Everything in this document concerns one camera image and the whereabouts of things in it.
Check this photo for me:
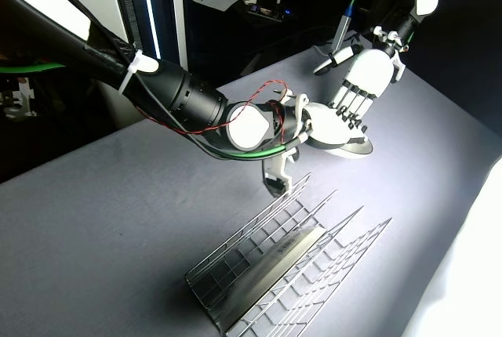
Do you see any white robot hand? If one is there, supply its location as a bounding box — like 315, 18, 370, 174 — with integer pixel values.
304, 101, 369, 150
313, 42, 395, 134

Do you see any black device with blue light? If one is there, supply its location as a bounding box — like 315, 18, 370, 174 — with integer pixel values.
245, 0, 293, 24

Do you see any grey table cloth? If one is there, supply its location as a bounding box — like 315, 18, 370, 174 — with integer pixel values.
0, 37, 502, 337

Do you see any metal wire dish rack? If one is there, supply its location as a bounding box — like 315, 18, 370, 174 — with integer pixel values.
184, 172, 393, 337

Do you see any red and black twisted cable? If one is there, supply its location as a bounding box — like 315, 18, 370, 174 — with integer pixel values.
133, 80, 289, 136

